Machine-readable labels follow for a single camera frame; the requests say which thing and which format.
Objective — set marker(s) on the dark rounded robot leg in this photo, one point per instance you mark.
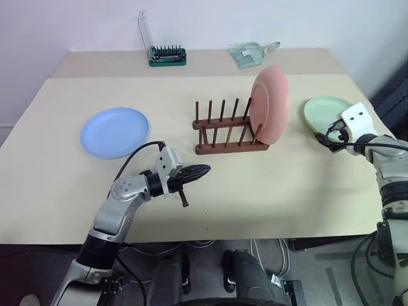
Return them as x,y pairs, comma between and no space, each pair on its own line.
169,280
245,277

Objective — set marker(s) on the black table frame bar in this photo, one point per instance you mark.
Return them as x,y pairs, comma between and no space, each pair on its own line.
331,243

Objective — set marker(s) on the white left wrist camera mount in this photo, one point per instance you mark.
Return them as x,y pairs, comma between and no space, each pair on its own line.
164,162

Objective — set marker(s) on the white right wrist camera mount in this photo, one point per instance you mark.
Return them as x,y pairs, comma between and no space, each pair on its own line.
360,121

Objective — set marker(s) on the pale green dustpan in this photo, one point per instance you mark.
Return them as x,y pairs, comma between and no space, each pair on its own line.
248,55

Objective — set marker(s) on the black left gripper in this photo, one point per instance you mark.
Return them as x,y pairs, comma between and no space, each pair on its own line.
177,183

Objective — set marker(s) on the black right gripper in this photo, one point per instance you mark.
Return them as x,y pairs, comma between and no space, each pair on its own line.
339,132

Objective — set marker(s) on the green screwdriver bit set case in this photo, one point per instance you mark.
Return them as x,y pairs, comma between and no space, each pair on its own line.
167,60

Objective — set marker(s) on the black box with silver clip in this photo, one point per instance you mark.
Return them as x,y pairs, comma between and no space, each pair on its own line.
293,293

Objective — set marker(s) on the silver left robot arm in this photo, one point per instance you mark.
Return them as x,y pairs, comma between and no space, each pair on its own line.
124,191

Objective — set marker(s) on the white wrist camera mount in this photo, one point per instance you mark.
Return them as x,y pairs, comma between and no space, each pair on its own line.
360,121
164,162

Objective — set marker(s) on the pink plate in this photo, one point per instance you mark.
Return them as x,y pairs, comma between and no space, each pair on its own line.
271,105

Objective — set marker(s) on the wooden dish rack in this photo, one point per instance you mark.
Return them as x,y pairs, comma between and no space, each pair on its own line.
223,149

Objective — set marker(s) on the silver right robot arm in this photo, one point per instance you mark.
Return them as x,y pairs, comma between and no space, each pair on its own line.
392,169

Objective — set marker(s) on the blue plate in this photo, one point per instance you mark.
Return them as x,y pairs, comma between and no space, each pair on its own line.
114,134

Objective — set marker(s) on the green plate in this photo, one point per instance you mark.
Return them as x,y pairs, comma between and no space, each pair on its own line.
322,111

